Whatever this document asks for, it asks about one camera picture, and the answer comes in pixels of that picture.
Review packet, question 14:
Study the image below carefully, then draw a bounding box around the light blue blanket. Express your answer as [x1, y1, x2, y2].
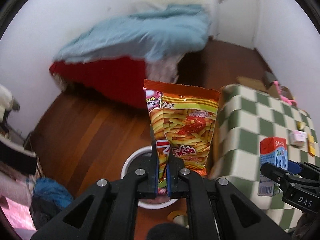
[54, 4, 210, 63]

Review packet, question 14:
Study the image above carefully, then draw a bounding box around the yellow booklet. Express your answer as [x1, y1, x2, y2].
[307, 134, 316, 157]

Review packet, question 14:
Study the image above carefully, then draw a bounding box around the green white checkered tablecloth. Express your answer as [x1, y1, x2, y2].
[208, 84, 319, 231]

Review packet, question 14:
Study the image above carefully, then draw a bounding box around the blue white milk carton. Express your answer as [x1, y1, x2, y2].
[257, 136, 289, 197]

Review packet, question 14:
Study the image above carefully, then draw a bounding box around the orange fries snack bag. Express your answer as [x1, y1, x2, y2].
[143, 80, 221, 195]

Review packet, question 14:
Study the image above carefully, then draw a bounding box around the small pink white box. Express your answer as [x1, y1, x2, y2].
[289, 130, 307, 147]

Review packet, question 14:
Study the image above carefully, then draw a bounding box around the white round trash bin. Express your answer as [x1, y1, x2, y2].
[120, 145, 181, 210]

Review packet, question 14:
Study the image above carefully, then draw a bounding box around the brown cardboard box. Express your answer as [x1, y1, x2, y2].
[236, 76, 280, 99]

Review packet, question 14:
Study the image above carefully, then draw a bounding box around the red bed sheet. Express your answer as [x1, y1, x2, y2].
[49, 56, 146, 109]

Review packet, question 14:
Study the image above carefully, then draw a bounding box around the checkered pink grey mattress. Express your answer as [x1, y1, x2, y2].
[146, 54, 184, 83]

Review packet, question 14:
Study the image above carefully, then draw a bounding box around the blue jacket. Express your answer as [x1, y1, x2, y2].
[29, 178, 74, 230]

